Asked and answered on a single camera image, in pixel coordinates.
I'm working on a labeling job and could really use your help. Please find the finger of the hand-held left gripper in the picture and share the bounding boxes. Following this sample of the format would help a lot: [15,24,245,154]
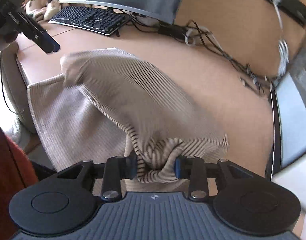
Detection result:
[17,11,61,52]
[23,28,54,55]

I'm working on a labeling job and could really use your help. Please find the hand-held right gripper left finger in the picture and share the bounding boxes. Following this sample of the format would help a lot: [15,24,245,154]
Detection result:
[57,153,138,203]

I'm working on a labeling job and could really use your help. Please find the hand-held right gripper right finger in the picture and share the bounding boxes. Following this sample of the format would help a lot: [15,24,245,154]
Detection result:
[173,155,254,202]

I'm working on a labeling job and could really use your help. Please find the striped cream shirt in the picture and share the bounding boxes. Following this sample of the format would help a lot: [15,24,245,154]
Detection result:
[26,47,230,194]

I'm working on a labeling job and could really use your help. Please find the person's left hand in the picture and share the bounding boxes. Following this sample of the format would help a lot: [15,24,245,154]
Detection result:
[0,31,20,54]

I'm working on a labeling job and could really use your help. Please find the white sneaker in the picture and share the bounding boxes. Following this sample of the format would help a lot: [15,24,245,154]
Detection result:
[43,0,61,21]

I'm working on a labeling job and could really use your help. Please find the black mechanical keyboard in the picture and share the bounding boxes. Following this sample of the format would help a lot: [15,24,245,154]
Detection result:
[48,5,132,37]

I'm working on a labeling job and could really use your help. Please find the beige padded chair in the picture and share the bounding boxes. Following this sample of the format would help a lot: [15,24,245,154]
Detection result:
[0,42,42,143]

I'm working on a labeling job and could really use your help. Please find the black power adapter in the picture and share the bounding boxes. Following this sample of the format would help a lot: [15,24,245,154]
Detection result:
[158,22,189,40]

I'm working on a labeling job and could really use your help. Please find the person's red clothing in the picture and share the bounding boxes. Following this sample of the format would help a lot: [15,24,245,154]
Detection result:
[0,119,40,240]

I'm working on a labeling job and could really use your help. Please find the white computer case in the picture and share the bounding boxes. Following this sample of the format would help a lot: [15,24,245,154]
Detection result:
[265,37,306,240]

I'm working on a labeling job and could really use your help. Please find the black cable bundle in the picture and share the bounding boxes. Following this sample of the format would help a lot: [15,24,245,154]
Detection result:
[113,7,275,98]

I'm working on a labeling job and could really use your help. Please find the white thin cable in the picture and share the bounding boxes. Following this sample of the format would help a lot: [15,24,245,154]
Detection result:
[184,27,218,53]

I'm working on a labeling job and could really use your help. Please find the white power cable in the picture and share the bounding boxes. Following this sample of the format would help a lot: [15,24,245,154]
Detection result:
[270,0,290,78]

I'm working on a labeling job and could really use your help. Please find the black socket rail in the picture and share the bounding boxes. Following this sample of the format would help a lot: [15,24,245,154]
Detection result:
[239,0,306,27]

